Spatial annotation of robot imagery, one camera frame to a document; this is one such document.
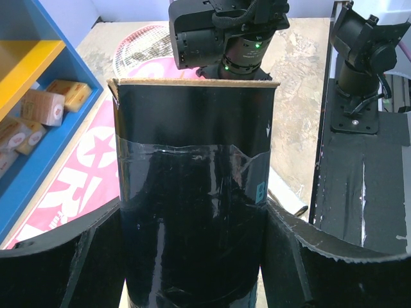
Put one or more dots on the pink soap packet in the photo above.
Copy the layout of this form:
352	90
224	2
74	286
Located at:
43	107

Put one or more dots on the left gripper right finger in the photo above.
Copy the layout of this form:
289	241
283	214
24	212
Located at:
303	266

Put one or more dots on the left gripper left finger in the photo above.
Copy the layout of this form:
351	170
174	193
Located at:
79	264

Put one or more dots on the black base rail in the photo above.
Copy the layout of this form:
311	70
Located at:
361	190

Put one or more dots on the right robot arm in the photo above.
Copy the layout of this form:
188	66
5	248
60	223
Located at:
225	39

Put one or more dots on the black shuttlecock tube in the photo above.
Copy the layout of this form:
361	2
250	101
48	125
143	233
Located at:
193	162

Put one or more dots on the pink racket bag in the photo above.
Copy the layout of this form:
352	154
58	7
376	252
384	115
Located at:
84	178

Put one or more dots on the blue shelf unit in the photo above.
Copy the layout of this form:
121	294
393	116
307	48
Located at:
36	126

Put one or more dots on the yellow soap packet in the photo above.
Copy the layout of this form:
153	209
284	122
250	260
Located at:
75	93

